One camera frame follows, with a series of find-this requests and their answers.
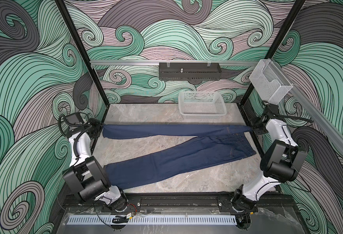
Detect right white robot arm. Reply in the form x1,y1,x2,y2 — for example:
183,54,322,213
231,119,307,212

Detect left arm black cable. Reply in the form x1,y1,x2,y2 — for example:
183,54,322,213
58,112,93,159

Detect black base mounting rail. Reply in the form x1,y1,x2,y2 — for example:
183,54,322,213
63,191,295,214

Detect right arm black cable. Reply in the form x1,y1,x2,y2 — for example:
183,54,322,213
260,100,314,123

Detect white perforated plastic basket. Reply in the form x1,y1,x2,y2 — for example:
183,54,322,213
178,91,227,120

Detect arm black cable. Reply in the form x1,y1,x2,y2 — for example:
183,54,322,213
58,112,93,159
260,100,314,123

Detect white slotted cable duct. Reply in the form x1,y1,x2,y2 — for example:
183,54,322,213
67,215,237,226

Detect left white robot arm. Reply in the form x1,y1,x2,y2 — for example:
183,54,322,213
58,113,128,211

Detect clear plastic wall bin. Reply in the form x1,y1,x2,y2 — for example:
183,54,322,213
250,59,293,105

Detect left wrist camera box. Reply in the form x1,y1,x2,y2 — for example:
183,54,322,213
63,113,84,127

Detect dark blue denim trousers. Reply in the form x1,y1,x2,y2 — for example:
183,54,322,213
103,124,256,190

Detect black perforated metal tray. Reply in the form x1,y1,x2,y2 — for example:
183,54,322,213
158,62,222,84

